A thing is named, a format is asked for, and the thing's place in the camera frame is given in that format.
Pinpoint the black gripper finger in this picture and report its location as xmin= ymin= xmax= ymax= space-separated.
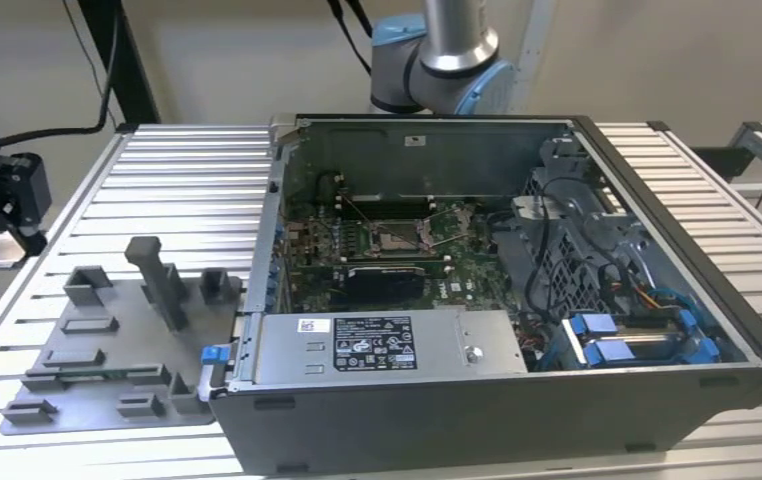
xmin=13 ymin=218 xmax=49 ymax=258

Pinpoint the black RAM slot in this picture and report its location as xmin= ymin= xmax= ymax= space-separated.
xmin=338 ymin=253 xmax=452 ymax=264
xmin=337 ymin=193 xmax=437 ymax=210

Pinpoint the CPU socket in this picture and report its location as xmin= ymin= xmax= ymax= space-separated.
xmin=369 ymin=219 xmax=422 ymax=254

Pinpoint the grey parts rack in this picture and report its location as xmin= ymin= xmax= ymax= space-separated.
xmin=0 ymin=234 xmax=248 ymax=436

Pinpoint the blue case latch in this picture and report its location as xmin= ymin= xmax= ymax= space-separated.
xmin=198 ymin=344 xmax=230 ymax=367

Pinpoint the thin metal locking lever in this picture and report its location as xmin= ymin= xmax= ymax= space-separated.
xmin=432 ymin=222 xmax=482 ymax=248
xmin=341 ymin=192 xmax=376 ymax=224

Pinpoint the black graphics card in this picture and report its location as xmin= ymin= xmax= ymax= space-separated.
xmin=342 ymin=265 xmax=426 ymax=304

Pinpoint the black and white label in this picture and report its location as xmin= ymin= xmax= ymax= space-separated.
xmin=330 ymin=315 xmax=417 ymax=372

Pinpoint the metal socket cover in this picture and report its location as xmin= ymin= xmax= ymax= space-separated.
xmin=417 ymin=207 xmax=452 ymax=246

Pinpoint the silver power supply unit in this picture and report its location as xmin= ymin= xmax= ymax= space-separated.
xmin=252 ymin=309 xmax=529 ymax=386

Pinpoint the green motherboard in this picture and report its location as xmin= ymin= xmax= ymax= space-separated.
xmin=282 ymin=197 xmax=521 ymax=314

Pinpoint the black open PC case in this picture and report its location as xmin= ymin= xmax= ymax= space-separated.
xmin=209 ymin=113 xmax=762 ymax=474

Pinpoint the grey metal drive cage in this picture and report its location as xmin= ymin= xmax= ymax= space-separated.
xmin=492 ymin=164 xmax=688 ymax=321

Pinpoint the blue disk carrier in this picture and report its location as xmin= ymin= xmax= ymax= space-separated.
xmin=569 ymin=312 xmax=619 ymax=335
xmin=676 ymin=307 xmax=723 ymax=366
xmin=583 ymin=337 xmax=636 ymax=367

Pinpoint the black camera cable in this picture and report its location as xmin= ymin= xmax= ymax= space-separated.
xmin=0 ymin=0 xmax=121 ymax=147

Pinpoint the black frame post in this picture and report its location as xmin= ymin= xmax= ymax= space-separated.
xmin=78 ymin=0 xmax=162 ymax=126

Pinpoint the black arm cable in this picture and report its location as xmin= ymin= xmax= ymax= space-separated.
xmin=324 ymin=0 xmax=376 ymax=76

